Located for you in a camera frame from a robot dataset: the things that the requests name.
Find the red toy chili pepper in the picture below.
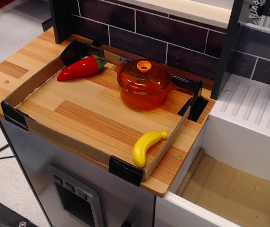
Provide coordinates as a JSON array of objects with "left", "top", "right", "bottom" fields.
[{"left": 57, "top": 55, "right": 107, "bottom": 81}]

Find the silver toy dishwasher front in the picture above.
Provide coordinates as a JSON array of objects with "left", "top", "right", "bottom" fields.
[{"left": 0, "top": 118, "right": 155, "bottom": 227}]

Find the cardboard fence with black tape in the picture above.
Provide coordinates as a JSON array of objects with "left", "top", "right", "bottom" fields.
[{"left": 1, "top": 40, "right": 215, "bottom": 193}]

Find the yellow toy banana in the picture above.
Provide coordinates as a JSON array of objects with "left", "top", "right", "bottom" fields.
[{"left": 132, "top": 131, "right": 168, "bottom": 167}]

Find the white toy sink unit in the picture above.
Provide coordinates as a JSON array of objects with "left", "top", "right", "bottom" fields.
[{"left": 154, "top": 75, "right": 270, "bottom": 227}]

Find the dark shelf upright post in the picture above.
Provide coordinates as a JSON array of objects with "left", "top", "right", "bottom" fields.
[{"left": 210, "top": 0, "right": 243, "bottom": 100}]

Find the orange transparent pot lid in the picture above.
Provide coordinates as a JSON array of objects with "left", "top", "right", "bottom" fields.
[{"left": 115, "top": 59, "right": 171, "bottom": 95}]

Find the orange transparent plastic pot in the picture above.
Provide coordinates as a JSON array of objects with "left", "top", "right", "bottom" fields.
[{"left": 114, "top": 61, "right": 175, "bottom": 111}]

